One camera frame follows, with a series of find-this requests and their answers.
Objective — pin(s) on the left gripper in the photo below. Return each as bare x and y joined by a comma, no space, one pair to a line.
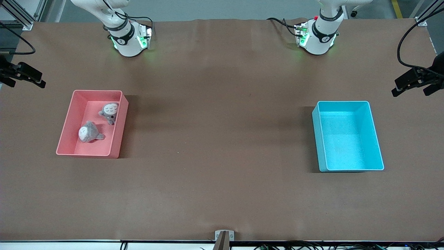
427,77

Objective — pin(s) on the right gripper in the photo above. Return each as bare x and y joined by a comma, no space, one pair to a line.
13,71

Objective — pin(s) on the grey plush toy pale belly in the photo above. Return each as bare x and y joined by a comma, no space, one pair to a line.
86,133

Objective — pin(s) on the grey plush toy spotted belly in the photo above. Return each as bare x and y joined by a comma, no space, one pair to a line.
110,110

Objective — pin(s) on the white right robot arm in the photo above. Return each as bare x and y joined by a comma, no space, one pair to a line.
126,45

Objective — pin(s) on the blue plastic box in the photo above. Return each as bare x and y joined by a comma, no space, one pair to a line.
350,146

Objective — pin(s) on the pink plastic box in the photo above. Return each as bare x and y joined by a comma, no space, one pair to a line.
93,147

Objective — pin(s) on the brown table cover mat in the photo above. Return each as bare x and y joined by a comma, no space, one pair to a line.
215,194

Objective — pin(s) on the grey metal mounting bracket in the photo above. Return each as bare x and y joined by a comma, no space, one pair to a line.
218,235

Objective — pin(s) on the brown camera pole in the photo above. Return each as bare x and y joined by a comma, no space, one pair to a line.
222,243

